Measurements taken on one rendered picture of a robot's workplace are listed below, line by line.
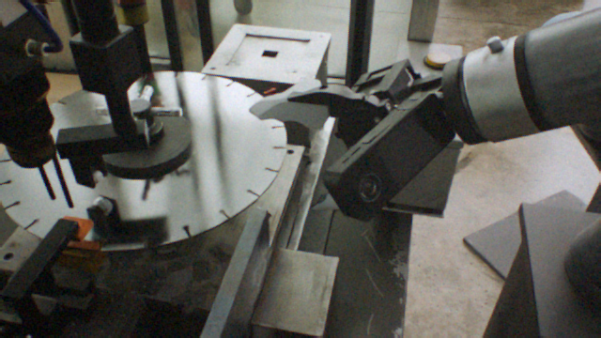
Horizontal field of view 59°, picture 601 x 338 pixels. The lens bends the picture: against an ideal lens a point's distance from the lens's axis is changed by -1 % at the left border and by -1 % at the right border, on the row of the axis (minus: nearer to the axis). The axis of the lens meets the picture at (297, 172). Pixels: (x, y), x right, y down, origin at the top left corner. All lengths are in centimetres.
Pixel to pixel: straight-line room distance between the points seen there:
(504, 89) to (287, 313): 35
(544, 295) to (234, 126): 46
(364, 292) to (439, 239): 114
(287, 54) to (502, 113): 56
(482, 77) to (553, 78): 5
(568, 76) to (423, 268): 141
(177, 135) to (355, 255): 31
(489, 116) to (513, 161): 184
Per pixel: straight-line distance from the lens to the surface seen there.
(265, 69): 88
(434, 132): 43
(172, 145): 62
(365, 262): 77
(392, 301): 73
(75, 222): 53
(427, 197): 82
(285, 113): 49
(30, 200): 62
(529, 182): 218
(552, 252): 85
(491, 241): 187
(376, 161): 40
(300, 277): 65
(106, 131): 55
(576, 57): 39
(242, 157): 61
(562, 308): 79
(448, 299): 170
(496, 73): 41
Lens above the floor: 133
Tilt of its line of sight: 41 degrees down
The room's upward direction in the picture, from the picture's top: straight up
